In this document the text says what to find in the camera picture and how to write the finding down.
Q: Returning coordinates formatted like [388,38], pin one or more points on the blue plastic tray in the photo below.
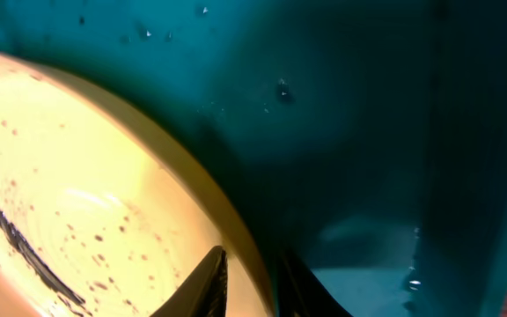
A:
[370,136]

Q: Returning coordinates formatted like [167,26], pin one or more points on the yellow green round plate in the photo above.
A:
[102,213]

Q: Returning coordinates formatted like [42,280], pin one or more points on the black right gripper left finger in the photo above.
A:
[204,291]

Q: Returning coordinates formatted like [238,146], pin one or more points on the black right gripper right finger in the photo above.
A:
[301,294]

